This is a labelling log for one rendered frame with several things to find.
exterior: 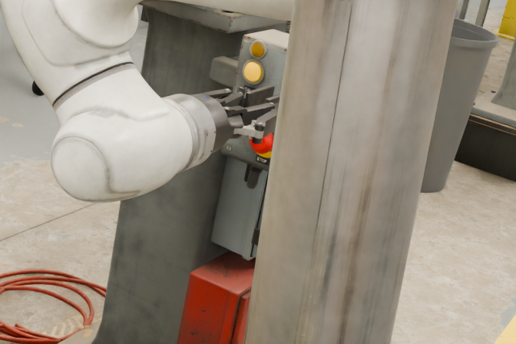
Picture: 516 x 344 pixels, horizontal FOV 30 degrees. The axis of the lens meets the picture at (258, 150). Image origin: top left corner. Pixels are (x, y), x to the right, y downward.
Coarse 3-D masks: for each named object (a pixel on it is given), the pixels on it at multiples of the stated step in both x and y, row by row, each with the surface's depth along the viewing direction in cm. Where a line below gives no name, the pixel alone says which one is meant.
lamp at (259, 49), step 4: (256, 40) 146; (260, 40) 146; (252, 44) 146; (256, 44) 146; (260, 44) 146; (264, 44) 146; (252, 48) 146; (256, 48) 146; (260, 48) 146; (264, 48) 146; (252, 52) 147; (256, 52) 146; (260, 52) 146; (264, 52) 146; (256, 56) 146; (260, 56) 146; (264, 56) 146
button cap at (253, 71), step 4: (248, 64) 147; (252, 64) 147; (256, 64) 146; (248, 68) 147; (252, 68) 147; (256, 68) 147; (260, 68) 146; (244, 72) 148; (248, 72) 147; (252, 72) 147; (256, 72) 147; (260, 72) 146; (248, 76) 148; (252, 76) 147; (256, 76) 147; (260, 76) 147; (252, 80) 147; (256, 80) 147
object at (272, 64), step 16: (256, 32) 150; (272, 32) 153; (240, 48) 148; (272, 48) 146; (240, 64) 148; (272, 64) 146; (240, 80) 149; (272, 80) 146; (224, 144) 153; (240, 144) 151; (240, 160) 153; (256, 160) 150; (256, 176) 156
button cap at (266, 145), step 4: (268, 136) 146; (272, 136) 146; (264, 140) 146; (268, 140) 146; (272, 140) 146; (252, 144) 147; (256, 144) 147; (260, 144) 146; (264, 144) 146; (268, 144) 146; (272, 144) 146; (252, 148) 148; (256, 148) 147; (260, 148) 147; (264, 148) 146; (268, 148) 146; (256, 152) 148; (260, 152) 147; (264, 152) 147
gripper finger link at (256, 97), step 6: (258, 90) 133; (264, 90) 134; (270, 90) 135; (246, 96) 131; (252, 96) 131; (258, 96) 132; (264, 96) 134; (270, 96) 136; (246, 102) 131; (252, 102) 131; (258, 102) 133
